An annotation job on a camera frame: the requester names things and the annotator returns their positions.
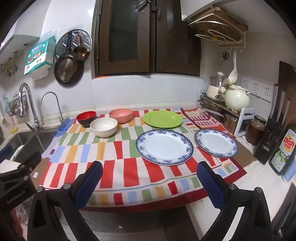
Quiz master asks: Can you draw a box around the cream teapot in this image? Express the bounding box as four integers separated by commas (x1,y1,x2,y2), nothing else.
224,84,251,112

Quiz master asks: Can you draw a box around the round metal steamer tray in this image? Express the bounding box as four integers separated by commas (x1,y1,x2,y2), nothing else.
55,29,92,63

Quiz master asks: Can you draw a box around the metal pot rack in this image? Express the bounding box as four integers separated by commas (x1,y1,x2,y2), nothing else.
198,95,241,131

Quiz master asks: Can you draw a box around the steel pot with glass lid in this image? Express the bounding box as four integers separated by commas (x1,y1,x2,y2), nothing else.
210,71,226,88

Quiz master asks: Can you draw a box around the colourful striped table cloth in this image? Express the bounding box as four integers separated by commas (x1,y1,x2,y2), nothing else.
39,108,247,207

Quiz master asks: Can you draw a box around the white plastic stand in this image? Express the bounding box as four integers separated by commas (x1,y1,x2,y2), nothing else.
233,108,257,138

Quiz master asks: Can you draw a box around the green dish soap bottle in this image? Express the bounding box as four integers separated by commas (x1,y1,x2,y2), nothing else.
268,123,296,176

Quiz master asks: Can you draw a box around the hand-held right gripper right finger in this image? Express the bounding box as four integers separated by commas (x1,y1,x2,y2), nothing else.
196,161,272,241

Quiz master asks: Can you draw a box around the light blue bottle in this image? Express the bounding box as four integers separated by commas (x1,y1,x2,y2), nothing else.
282,160,296,183

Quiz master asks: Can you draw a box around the steel sink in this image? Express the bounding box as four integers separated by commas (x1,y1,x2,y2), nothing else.
0,131,56,163

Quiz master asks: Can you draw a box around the thin gooseneck faucet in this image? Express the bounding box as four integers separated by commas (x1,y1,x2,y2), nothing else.
41,91,64,124

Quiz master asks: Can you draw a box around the dark steel pot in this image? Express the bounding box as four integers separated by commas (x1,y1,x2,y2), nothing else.
202,102,226,121

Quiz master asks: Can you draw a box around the white wire wall rack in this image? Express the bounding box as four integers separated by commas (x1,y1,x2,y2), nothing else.
187,7,249,53

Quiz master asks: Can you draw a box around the copper coloured pot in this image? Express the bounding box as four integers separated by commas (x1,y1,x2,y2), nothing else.
223,112,240,134

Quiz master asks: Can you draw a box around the green plate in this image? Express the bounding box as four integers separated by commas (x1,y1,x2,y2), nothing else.
143,110,183,128

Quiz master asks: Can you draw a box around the steel handled knife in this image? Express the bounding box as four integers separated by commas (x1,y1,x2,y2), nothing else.
272,84,279,121
277,91,286,123
282,98,291,127

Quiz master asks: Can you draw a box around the white plastic rack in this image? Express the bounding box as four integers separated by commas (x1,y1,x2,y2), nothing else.
198,89,210,107

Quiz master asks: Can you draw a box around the pink bowl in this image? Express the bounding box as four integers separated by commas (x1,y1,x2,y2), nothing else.
109,108,133,124

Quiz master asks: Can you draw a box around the white wall socket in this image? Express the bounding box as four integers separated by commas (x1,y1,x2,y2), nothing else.
241,76,252,92
250,80,263,96
261,82,275,102

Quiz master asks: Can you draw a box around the glass jar with brown sauce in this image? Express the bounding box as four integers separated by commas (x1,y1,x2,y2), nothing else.
245,115,267,146

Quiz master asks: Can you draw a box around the green paper box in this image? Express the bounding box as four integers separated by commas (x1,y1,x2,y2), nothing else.
24,38,56,76

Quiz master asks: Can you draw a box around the cream pot with lid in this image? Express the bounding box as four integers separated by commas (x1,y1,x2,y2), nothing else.
206,83,226,100

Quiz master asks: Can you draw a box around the white ladle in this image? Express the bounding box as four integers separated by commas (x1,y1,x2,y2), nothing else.
228,50,239,84

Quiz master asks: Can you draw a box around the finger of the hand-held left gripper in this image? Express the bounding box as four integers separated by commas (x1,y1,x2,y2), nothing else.
0,151,42,182
0,146,13,163

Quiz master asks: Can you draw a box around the chrome kitchen faucet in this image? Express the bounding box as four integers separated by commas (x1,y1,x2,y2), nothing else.
18,83,43,131

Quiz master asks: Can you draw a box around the white cup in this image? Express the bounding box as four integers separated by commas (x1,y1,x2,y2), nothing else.
90,117,118,138

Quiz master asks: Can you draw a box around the hanging metal utensil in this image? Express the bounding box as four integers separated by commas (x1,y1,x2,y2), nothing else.
11,51,19,75
0,58,12,78

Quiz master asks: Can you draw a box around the wire sink caddy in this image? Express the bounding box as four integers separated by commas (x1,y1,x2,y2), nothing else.
7,91,29,117

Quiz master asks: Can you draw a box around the black frying pan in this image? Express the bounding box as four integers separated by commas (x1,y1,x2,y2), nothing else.
54,32,84,88

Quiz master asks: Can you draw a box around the dark wooden board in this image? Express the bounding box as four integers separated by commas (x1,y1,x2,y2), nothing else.
277,61,296,130

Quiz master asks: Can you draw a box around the small brass saucepan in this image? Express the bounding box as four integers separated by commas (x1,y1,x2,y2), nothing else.
73,34,91,61

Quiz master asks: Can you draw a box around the red pink patterned cloth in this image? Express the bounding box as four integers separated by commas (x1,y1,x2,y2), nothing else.
172,107,258,168

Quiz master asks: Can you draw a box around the red and black bowl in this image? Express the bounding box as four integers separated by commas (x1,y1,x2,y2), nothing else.
76,111,97,128

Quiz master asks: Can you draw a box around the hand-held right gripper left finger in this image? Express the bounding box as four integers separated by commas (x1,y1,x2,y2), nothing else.
27,161,103,241

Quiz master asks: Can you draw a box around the blue patterned white plate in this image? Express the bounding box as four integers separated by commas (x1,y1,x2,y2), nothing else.
135,129,194,166
194,128,238,159

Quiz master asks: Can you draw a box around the black knife block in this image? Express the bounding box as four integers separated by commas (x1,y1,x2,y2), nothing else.
253,117,288,165

